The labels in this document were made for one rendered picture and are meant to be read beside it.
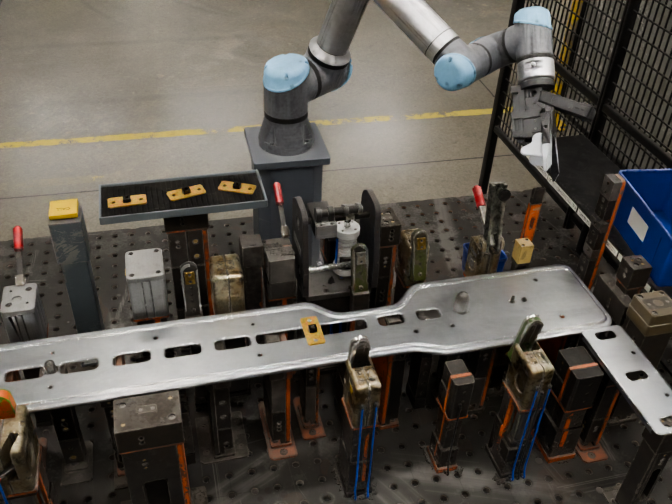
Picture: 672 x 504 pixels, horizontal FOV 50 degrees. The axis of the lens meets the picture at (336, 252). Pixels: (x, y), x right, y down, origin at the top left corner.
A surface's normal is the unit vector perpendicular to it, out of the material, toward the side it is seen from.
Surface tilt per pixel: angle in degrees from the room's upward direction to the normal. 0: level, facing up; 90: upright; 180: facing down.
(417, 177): 0
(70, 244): 90
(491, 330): 0
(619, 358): 0
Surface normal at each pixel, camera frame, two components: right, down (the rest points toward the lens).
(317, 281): 0.04, -0.79
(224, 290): 0.25, 0.60
